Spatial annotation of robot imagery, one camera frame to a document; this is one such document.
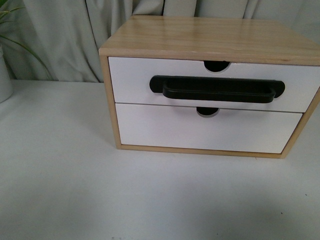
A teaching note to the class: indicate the black drawer handle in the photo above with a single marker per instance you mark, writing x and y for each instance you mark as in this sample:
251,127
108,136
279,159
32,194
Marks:
238,90

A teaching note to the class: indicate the white drawer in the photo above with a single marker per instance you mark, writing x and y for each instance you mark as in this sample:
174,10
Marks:
183,127
131,77

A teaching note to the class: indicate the wooden drawer cabinet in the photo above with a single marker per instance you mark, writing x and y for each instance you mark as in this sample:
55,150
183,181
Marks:
217,42

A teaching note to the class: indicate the grey curtain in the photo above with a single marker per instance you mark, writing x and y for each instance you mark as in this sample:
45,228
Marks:
66,34

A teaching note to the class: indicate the white plant pot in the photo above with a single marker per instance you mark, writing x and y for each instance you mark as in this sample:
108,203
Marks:
6,87

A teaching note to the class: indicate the green spider plant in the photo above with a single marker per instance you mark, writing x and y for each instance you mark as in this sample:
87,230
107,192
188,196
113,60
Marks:
3,15

